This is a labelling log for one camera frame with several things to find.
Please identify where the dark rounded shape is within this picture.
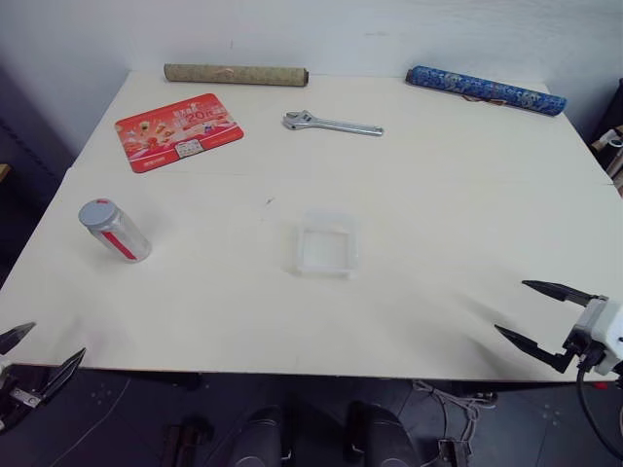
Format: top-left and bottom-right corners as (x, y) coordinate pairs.
(227, 405), (284, 467)
(344, 400), (421, 467)

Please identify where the blue patterned rolled scroll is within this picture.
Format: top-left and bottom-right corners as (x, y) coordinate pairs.
(405, 64), (568, 119)

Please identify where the brown rolled scroll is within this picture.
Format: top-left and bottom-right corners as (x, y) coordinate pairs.
(163, 62), (311, 90)

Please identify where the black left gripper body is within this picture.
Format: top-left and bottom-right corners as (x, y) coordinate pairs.
(0, 373), (46, 434)

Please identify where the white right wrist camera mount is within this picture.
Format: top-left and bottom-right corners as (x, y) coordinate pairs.
(567, 295), (623, 377)

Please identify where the white floor cable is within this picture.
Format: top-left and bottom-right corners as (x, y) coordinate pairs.
(412, 380), (498, 445)

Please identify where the silver adjustable wrench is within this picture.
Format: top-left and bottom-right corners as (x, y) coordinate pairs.
(280, 109), (385, 138)

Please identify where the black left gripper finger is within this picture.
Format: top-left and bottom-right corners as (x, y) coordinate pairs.
(0, 321), (37, 357)
(35, 346), (87, 406)

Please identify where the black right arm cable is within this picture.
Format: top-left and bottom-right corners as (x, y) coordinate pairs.
(575, 359), (623, 454)

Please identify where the clear bottle with red stripe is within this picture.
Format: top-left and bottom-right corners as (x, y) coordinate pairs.
(89, 206), (153, 264)

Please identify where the grey plastic container lid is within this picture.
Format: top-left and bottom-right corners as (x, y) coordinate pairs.
(78, 198), (120, 230)

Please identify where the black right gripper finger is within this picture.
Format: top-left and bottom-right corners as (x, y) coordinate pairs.
(494, 323), (581, 375)
(521, 278), (605, 309)

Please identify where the small brown floor box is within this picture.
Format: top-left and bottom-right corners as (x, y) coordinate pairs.
(436, 437), (474, 467)

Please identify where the brown cardboard box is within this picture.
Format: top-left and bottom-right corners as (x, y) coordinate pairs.
(603, 143), (623, 197)

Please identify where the clear square plastic container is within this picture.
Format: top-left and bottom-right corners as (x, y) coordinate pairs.
(290, 209), (362, 281)

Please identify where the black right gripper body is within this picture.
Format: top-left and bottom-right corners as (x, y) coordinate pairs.
(562, 330), (607, 375)

